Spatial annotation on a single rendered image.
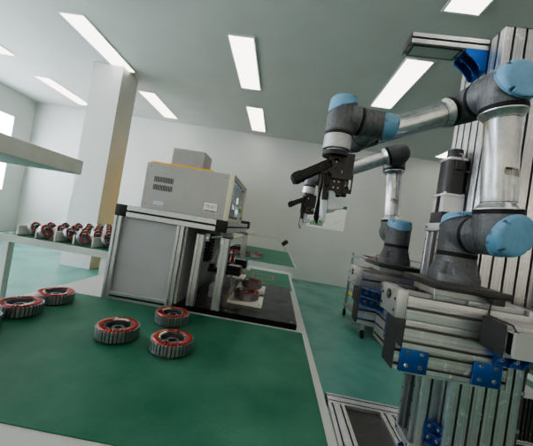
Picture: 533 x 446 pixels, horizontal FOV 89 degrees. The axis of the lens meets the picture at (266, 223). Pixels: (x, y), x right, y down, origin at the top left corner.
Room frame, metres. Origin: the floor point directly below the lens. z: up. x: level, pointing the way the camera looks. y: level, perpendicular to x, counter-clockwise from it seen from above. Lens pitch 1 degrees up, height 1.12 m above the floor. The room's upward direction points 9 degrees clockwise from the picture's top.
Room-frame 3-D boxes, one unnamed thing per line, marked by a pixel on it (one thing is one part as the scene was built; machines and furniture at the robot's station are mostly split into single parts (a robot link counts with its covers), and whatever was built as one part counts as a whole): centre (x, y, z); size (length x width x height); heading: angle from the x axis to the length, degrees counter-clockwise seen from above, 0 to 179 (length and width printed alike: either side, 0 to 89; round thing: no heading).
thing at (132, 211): (1.38, 0.35, 1.09); 0.68 x 0.44 x 0.05; 178
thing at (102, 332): (0.76, 0.36, 0.77); 0.11 x 0.11 x 0.04
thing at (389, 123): (0.77, -0.26, 1.45); 0.11 x 0.11 x 0.08; 4
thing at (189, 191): (1.40, 0.35, 1.22); 0.44 x 0.39 x 0.20; 178
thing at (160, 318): (0.93, 0.26, 0.77); 0.11 x 0.11 x 0.04
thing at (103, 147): (4.57, 2.90, 1.65); 0.50 x 0.45 x 3.30; 88
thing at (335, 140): (0.75, -0.16, 1.37); 0.08 x 0.08 x 0.05
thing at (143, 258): (1.06, 0.44, 0.91); 0.28 x 0.03 x 0.32; 88
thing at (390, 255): (1.41, -0.68, 1.09); 0.15 x 0.15 x 0.10
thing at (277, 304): (1.37, 0.04, 0.76); 0.64 x 0.47 x 0.02; 178
